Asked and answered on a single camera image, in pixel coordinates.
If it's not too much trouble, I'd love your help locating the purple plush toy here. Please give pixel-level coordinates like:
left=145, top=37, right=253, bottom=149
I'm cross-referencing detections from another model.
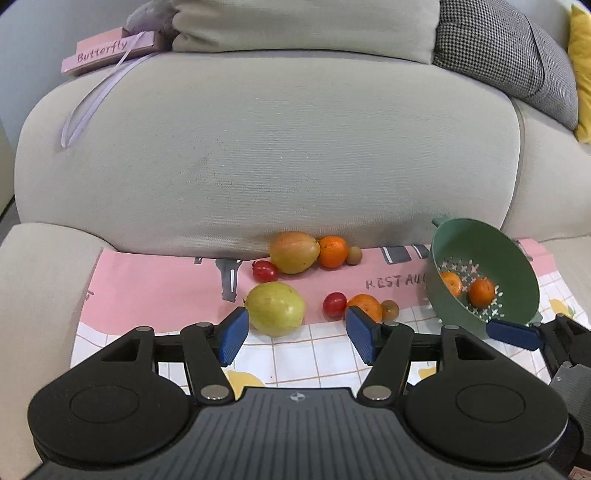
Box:
left=126, top=0, right=180, bottom=37

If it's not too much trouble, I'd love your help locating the green colander bowl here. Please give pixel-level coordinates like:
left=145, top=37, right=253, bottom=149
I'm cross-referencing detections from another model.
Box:
left=424, top=217, right=543, bottom=337

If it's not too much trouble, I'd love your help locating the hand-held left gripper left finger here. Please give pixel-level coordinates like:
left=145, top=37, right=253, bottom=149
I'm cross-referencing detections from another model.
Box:
left=95, top=307, right=250, bottom=404

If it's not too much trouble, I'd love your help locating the houndstooth pillow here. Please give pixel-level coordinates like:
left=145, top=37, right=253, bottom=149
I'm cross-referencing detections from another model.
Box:
left=433, top=0, right=579, bottom=131

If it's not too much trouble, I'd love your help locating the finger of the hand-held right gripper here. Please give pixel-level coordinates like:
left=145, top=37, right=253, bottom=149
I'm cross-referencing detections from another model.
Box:
left=486, top=314, right=591, bottom=370

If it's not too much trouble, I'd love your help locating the red-yellow mango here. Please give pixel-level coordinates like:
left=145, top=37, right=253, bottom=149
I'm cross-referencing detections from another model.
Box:
left=270, top=232, right=321, bottom=275

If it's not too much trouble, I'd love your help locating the pink gift box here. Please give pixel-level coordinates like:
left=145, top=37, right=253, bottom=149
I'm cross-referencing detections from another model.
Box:
left=61, top=27, right=161, bottom=76

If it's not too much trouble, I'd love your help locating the beige fabric sofa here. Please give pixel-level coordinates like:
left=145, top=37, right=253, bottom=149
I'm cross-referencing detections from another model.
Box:
left=0, top=0, right=591, bottom=416

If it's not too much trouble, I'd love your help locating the beige cushion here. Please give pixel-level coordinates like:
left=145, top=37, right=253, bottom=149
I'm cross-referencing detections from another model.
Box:
left=171, top=0, right=441, bottom=65

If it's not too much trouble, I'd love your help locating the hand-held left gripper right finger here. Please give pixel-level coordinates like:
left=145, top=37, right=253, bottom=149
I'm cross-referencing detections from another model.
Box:
left=346, top=306, right=499, bottom=403

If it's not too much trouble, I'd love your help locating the pink printed mat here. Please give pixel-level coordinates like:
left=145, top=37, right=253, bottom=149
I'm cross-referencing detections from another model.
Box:
left=74, top=237, right=591, bottom=402

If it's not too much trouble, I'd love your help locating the yellow pillow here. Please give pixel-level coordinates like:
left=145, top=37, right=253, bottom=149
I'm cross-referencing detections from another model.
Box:
left=567, top=4, right=591, bottom=145

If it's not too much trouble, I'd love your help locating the red cherry tomato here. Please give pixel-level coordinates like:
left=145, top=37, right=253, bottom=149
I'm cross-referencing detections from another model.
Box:
left=252, top=260, right=279, bottom=283
left=322, top=292, right=347, bottom=320

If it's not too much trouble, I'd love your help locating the yellow-green guava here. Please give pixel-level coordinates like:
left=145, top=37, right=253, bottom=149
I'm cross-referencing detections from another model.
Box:
left=244, top=282, right=307, bottom=337

